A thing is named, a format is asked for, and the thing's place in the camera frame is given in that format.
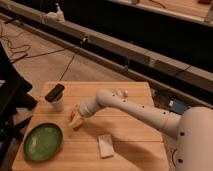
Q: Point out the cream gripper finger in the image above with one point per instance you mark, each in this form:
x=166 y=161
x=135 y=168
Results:
x=78 y=119

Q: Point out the white object on ledge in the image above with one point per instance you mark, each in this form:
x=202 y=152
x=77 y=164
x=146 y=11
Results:
x=58 y=15

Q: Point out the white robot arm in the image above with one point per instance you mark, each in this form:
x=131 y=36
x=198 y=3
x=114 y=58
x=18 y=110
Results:
x=193 y=130

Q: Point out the blue power box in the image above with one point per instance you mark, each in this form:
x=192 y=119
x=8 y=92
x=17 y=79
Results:
x=178 y=106

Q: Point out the black rectangular device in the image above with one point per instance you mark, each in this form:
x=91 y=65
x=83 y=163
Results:
x=55 y=94

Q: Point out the black chair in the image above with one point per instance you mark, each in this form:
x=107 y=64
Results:
x=13 y=95

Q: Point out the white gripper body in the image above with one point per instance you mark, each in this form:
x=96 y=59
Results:
x=86 y=109

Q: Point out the green round plate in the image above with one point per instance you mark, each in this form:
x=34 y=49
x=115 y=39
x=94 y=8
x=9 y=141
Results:
x=43 y=142

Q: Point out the white paper cup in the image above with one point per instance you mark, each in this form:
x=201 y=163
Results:
x=57 y=103

